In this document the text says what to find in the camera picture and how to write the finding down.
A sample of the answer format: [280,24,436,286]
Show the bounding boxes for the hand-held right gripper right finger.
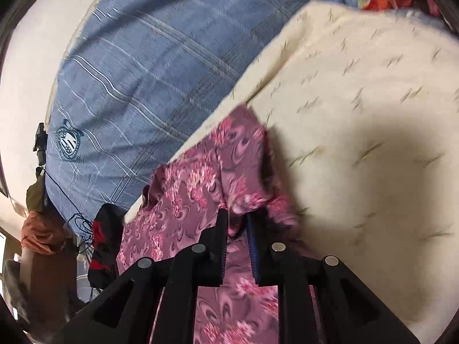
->
[246,212,421,344]

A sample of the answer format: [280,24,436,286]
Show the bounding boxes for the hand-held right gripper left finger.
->
[54,208,229,344]

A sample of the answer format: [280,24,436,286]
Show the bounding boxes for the pink floral cloth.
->
[116,103,320,344]

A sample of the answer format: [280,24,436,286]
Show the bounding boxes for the red and black cloth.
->
[87,203,126,290]

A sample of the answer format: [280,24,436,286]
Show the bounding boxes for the cream patterned bedsheet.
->
[124,0,459,330]

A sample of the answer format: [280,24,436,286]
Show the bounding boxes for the orange cloth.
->
[21,210,72,256]

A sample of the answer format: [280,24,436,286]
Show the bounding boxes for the olive green cloth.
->
[26,178,49,211]

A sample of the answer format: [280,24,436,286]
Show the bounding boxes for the blue plaid shirt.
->
[43,0,345,237]

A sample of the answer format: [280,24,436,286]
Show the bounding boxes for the black device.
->
[33,122,47,167]

